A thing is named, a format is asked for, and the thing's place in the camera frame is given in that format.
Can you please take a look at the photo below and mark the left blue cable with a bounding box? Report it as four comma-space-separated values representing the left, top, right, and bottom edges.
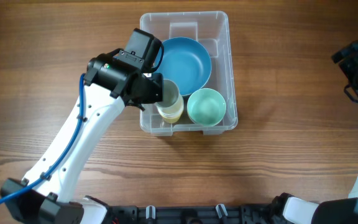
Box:
0, 73, 87, 220

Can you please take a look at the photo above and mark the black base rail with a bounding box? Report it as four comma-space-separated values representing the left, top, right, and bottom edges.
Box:
82, 195, 291, 224

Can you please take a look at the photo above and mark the green bowl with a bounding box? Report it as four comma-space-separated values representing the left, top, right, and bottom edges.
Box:
186, 88, 227, 126

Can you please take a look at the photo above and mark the grey cup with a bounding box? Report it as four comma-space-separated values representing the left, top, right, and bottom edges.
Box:
157, 79, 180, 108

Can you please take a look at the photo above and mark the blue plate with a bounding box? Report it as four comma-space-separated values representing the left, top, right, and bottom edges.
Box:
157, 37, 212, 96

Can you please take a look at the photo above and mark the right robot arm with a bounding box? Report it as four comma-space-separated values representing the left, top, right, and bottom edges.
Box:
272, 40, 358, 223

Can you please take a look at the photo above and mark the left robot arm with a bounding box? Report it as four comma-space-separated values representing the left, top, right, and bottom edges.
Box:
0, 29, 163, 223

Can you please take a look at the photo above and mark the clear plastic storage bin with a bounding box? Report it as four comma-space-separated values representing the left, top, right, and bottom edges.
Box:
140, 11, 238, 136

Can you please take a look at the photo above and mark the yellow cup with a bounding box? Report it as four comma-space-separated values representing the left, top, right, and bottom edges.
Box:
155, 96, 184, 124

